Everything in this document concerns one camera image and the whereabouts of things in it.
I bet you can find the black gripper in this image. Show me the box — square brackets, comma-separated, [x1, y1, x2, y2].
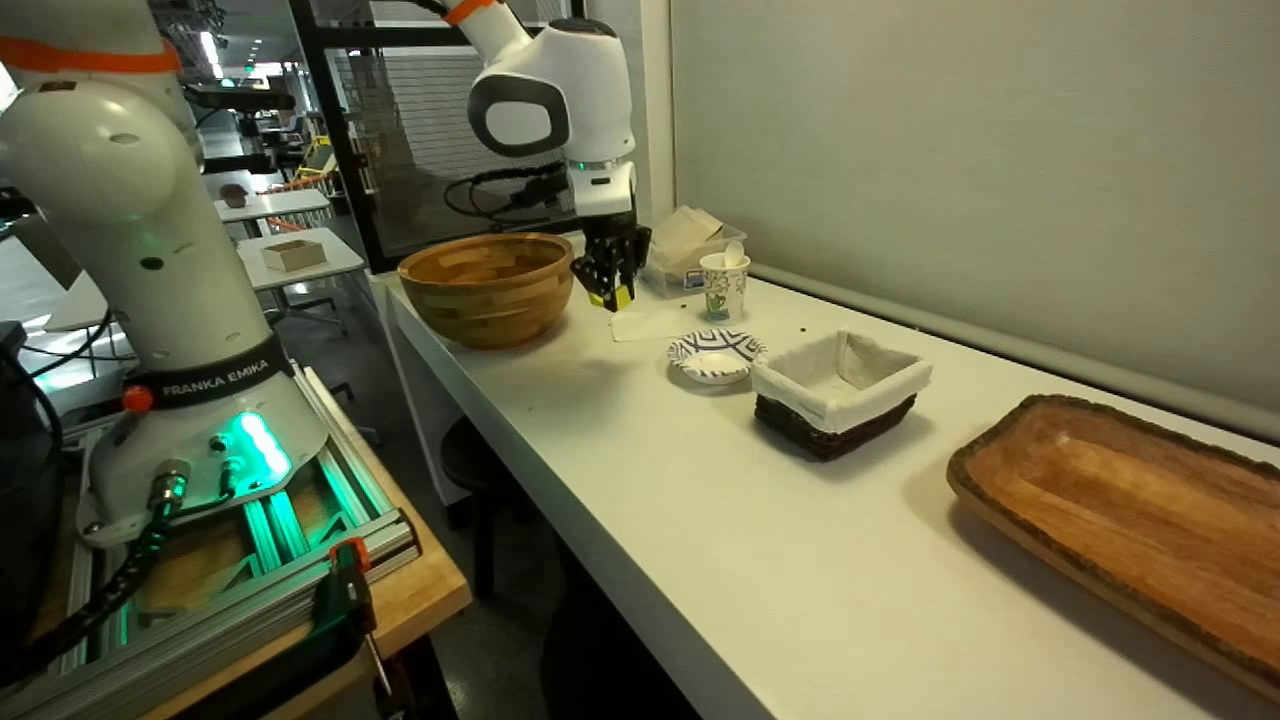
[569, 212, 654, 313]

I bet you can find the round wooden bowl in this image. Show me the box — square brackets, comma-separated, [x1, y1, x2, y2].
[395, 228, 578, 354]

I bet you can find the white patterned paper cup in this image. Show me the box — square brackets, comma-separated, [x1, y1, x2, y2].
[695, 247, 756, 329]

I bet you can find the small patterned round plate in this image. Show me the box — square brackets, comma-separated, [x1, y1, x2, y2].
[663, 323, 768, 398]

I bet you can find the dark woven square basket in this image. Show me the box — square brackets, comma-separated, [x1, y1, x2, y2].
[753, 388, 922, 467]

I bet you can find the white table with cardboard box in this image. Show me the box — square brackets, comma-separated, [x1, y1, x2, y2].
[233, 223, 367, 316]

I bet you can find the wooden mounting board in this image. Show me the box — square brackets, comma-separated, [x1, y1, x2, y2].
[137, 398, 475, 720]

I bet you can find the green and orange clamp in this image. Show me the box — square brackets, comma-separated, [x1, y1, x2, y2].
[308, 536, 408, 713]

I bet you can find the rectangular wooden tray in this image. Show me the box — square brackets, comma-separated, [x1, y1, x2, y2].
[945, 392, 1280, 704]

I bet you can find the black equipment box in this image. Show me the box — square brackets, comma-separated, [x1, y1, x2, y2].
[0, 316, 71, 656]

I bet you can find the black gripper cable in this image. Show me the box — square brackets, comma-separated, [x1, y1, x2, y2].
[438, 160, 578, 228]

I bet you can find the black window frame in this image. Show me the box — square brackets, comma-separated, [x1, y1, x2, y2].
[283, 0, 595, 278]

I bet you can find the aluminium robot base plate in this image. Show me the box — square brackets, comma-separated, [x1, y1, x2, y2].
[0, 361, 419, 720]

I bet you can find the robot base power cable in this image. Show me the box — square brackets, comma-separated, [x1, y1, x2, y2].
[0, 457, 191, 689]

